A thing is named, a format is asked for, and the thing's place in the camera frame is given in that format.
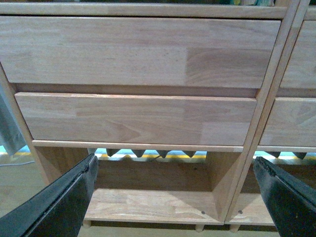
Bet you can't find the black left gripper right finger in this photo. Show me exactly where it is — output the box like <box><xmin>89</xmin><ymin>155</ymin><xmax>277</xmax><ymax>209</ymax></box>
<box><xmin>253</xmin><ymin>157</ymin><xmax>316</xmax><ymax>237</ymax></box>

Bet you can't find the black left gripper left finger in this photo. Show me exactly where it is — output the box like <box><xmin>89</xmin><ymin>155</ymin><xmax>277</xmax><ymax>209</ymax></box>
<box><xmin>0</xmin><ymin>154</ymin><xmax>98</xmax><ymax>237</ymax></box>

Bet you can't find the light wooden bookshelf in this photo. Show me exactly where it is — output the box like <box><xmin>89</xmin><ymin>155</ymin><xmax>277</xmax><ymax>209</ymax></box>
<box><xmin>0</xmin><ymin>0</ymin><xmax>300</xmax><ymax>231</ymax></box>

